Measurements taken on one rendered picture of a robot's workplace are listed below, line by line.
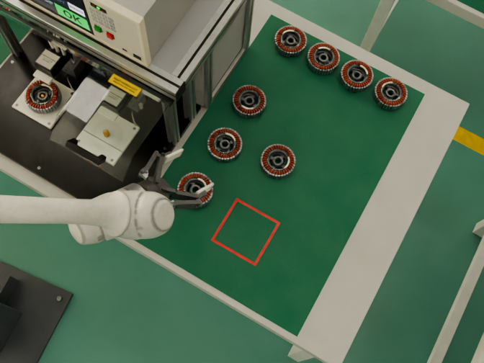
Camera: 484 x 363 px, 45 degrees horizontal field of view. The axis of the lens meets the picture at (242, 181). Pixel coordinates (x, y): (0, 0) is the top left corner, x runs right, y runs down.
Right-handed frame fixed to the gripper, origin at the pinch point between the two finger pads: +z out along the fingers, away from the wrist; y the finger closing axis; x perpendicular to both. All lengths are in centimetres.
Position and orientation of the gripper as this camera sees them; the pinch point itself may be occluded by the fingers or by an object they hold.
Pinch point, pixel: (194, 170)
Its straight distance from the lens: 168.7
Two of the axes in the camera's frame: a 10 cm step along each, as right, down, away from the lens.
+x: 4.2, -5.8, -7.0
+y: 6.6, 7.3, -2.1
